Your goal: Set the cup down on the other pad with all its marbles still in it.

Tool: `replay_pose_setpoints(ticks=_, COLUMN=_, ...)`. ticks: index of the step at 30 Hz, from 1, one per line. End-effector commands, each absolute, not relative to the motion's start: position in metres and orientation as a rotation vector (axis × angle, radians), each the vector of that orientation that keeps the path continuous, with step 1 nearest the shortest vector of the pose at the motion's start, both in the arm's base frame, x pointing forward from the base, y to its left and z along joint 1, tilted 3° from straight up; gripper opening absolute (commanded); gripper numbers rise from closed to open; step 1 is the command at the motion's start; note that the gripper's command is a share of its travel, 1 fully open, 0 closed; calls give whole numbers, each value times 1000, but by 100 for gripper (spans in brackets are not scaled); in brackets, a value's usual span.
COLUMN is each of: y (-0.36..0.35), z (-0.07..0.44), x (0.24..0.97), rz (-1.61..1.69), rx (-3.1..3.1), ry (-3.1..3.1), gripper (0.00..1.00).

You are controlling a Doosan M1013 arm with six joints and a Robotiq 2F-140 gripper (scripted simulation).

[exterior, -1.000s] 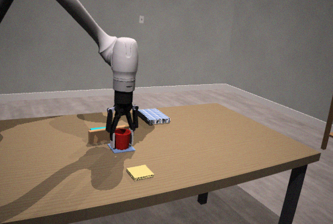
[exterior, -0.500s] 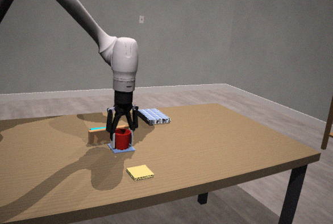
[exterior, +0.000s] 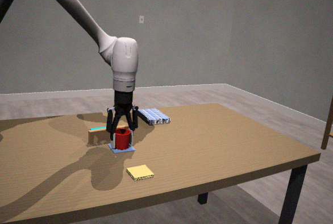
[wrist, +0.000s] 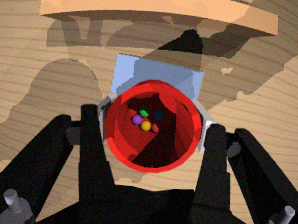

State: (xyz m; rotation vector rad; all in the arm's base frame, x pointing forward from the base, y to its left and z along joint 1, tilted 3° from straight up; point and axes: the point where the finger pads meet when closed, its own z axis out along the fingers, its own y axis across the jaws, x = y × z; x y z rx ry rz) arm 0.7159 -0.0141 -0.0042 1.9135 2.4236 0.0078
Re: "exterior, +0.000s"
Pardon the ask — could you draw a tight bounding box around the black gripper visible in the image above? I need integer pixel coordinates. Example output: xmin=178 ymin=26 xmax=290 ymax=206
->
xmin=106 ymin=91 xmax=139 ymax=148

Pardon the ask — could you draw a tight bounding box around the blue and white checkered cloth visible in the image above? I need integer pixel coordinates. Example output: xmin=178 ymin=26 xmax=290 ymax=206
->
xmin=138 ymin=109 xmax=170 ymax=125

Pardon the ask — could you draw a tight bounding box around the red cup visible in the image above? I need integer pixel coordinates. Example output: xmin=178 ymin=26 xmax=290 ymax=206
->
xmin=115 ymin=128 xmax=131 ymax=150

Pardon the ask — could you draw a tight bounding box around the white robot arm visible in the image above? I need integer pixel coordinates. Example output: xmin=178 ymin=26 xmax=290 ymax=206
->
xmin=0 ymin=0 xmax=139 ymax=93

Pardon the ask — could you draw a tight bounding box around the yellow sticky-note pad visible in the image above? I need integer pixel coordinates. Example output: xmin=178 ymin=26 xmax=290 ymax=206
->
xmin=127 ymin=165 xmax=154 ymax=180

